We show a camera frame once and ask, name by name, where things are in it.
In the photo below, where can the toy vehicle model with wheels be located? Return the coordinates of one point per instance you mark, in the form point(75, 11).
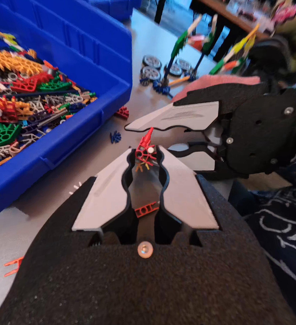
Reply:
point(151, 73)

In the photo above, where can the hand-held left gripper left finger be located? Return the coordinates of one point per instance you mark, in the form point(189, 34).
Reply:
point(102, 203)

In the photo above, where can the short red toy rod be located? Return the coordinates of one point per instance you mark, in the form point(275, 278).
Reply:
point(148, 134)

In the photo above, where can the pile of colourful toy pieces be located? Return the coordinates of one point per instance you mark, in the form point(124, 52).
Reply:
point(36, 83)

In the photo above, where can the person's right hand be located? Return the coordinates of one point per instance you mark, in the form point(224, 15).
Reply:
point(221, 80)

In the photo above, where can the small red toy connector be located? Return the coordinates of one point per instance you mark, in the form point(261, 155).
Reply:
point(122, 112)

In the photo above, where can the small blue toy connector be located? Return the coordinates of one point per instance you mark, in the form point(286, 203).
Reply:
point(115, 137)

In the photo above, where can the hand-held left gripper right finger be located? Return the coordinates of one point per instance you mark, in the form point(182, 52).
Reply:
point(191, 203)

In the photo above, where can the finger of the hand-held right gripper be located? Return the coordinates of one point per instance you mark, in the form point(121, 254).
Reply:
point(183, 114)
point(203, 161)

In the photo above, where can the small red yellow connector pair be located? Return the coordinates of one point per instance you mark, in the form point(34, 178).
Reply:
point(143, 153)

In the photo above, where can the star toy rod model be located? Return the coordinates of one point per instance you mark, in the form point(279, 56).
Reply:
point(145, 209)

